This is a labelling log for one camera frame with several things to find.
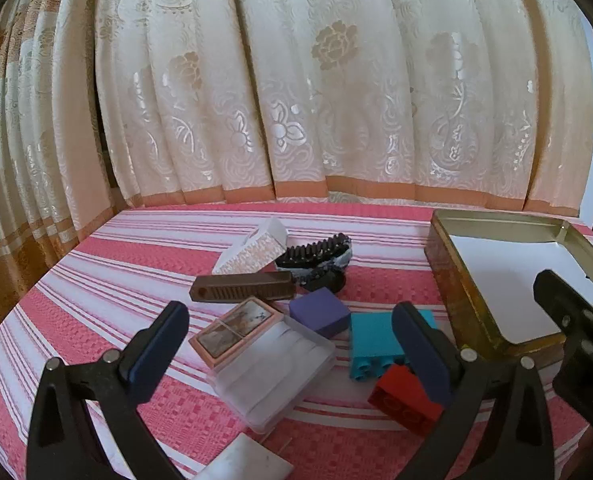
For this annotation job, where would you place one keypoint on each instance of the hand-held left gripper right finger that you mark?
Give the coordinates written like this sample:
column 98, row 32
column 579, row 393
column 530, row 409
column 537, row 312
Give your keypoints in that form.
column 429, row 365

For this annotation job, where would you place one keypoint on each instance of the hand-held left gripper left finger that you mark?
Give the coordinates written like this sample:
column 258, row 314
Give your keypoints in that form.
column 165, row 336

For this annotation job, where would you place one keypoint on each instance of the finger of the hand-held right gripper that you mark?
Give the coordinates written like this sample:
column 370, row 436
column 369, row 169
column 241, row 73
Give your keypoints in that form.
column 556, row 292

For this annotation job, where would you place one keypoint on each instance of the red building block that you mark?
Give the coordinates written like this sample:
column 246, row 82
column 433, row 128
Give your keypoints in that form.
column 401, row 405

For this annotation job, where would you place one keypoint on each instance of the teal building block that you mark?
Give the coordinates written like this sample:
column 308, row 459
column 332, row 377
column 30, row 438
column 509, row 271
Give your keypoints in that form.
column 371, row 340

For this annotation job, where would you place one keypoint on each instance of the gold metal tin box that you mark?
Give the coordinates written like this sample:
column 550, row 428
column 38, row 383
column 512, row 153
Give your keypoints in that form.
column 456, row 300

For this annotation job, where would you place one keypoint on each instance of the pink framed picture box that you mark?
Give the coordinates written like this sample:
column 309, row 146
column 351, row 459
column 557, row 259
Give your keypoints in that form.
column 236, row 330

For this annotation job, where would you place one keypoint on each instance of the brown ribbed bar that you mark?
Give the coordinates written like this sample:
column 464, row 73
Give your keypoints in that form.
column 241, row 285

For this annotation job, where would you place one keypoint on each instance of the clear plastic case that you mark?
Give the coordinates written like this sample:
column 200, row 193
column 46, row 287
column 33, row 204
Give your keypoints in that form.
column 276, row 375

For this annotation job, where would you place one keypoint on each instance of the white patterned carton box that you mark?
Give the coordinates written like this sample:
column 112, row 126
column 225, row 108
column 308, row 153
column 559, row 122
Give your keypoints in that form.
column 251, row 255

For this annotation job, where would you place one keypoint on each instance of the white paper liner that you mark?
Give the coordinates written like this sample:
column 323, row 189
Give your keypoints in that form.
column 501, row 280

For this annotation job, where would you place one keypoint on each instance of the pink striped blanket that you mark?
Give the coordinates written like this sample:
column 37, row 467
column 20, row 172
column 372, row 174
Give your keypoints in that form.
column 126, row 280

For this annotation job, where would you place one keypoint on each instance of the purple block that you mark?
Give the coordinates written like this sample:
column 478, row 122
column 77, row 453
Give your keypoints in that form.
column 319, row 310

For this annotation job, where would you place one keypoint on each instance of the white card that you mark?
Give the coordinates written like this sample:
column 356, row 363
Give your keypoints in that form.
column 246, row 462

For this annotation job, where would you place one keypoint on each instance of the black hair claw clip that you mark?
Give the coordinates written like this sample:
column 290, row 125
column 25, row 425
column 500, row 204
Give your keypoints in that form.
column 311, row 252

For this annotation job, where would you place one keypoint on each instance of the cream curtain with gold band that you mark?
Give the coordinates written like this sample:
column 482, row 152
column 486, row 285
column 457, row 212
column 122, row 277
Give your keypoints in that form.
column 36, row 135

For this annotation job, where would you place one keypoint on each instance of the cream floral curtain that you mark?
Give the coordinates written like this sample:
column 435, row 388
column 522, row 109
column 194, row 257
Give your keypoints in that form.
column 336, row 85

